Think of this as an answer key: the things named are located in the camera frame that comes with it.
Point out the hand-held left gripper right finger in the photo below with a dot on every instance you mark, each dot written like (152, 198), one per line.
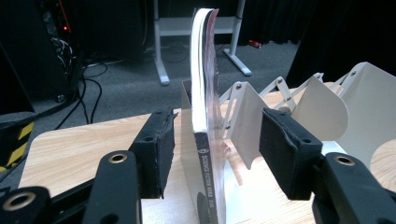
(288, 155)

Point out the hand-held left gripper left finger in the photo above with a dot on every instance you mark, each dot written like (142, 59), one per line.
(155, 155)

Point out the dark red cover magazine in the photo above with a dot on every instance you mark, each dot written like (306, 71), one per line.
(204, 77)

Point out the white expandable metal book rack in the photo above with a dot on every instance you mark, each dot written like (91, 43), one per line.
(367, 102)

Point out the small red item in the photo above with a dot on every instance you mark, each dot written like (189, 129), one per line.
(254, 43)

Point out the white metal stand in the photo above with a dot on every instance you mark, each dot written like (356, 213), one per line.
(183, 26)

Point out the black yellow striped base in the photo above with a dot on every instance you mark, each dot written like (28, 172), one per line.
(15, 146)

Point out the black computer tower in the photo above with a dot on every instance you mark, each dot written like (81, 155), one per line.
(34, 46)

